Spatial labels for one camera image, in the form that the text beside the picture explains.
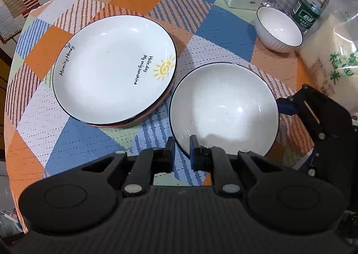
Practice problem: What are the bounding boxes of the clear bag of rice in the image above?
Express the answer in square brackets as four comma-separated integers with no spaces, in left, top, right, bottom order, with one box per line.
[296,0,358,112]

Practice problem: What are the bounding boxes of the white ribbed bowl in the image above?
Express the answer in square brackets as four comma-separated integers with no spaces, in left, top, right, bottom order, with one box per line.
[254,6,303,53]
[168,62,280,159]

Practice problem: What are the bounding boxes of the pink bunny carrot plate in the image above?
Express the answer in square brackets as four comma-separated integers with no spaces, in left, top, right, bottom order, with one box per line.
[81,69,177,129]

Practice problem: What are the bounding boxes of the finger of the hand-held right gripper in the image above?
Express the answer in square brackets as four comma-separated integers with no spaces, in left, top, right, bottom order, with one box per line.
[275,84,328,142]

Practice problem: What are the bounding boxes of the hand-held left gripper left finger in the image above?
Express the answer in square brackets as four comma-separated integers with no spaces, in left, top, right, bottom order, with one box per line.
[81,136,176,197]

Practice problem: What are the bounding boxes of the white plate with sun print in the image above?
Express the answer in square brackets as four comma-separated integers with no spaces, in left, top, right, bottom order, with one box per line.
[52,15,177,125]

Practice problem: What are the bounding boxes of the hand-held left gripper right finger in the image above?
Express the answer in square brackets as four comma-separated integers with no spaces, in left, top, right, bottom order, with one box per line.
[189,135,283,197]

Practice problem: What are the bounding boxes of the green label water bottle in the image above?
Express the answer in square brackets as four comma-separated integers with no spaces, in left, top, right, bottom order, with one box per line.
[291,0,333,37]

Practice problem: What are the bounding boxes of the colourful patchwork tablecloth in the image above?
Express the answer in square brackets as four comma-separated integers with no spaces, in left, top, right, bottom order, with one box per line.
[4,0,336,187]

